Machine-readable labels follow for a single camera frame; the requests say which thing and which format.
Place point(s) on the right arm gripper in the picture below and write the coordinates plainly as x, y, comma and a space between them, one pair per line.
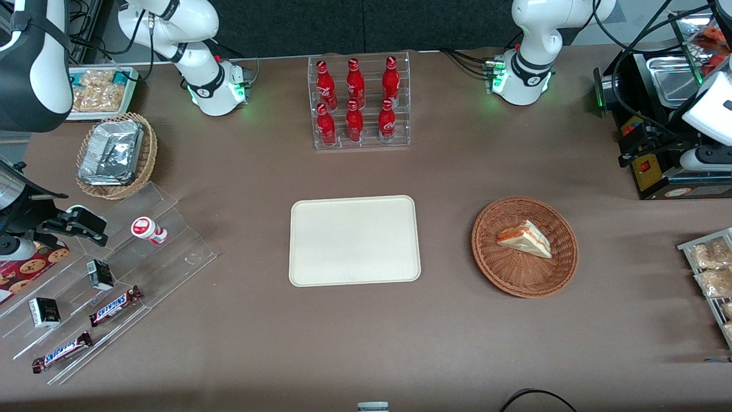
23, 216

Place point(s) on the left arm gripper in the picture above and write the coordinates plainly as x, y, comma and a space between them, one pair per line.
659, 139

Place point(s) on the triangular sandwich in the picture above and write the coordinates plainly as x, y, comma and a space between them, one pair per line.
526, 239

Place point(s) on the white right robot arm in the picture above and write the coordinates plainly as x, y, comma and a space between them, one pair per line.
194, 17

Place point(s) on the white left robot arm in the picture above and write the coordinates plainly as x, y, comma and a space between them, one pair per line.
529, 34

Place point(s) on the light tan wicker basket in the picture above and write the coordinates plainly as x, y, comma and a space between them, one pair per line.
150, 154

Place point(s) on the white tray with snack bags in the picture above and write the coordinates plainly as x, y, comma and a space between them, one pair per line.
100, 94

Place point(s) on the grey tray with snack bags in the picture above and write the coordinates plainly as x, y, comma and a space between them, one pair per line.
712, 274

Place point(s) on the brown round wicker basket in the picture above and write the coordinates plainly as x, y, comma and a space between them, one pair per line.
514, 274

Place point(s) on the cream plastic tray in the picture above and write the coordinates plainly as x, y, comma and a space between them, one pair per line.
354, 240

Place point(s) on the black yellow countertop machine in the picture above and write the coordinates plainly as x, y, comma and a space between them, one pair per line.
657, 183

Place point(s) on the small black carton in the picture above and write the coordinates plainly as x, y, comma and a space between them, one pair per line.
44, 312
100, 276

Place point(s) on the red cookie box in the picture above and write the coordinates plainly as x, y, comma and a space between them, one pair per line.
28, 269

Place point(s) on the steel pan in machine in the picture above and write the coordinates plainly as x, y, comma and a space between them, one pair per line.
672, 80

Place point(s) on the red white yogurt bottle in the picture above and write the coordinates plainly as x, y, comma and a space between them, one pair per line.
146, 229

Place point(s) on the silver foil packs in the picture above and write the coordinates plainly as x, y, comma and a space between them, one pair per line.
111, 151

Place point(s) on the snickers chocolate bar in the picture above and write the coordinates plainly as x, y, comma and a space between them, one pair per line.
114, 306
62, 352

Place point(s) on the clear acrylic stepped stand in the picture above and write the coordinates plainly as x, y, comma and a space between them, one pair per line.
177, 252

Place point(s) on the clear case with orange packets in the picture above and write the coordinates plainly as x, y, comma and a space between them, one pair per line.
712, 37

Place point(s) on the red cola bottle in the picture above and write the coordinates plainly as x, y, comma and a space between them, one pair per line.
387, 121
325, 86
391, 80
355, 84
326, 127
354, 123

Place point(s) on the clear acrylic bottle rack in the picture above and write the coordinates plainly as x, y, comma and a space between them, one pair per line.
369, 140

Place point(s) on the small grey white object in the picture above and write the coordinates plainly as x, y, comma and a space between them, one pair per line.
373, 407

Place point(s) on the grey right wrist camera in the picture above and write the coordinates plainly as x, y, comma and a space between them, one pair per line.
14, 249

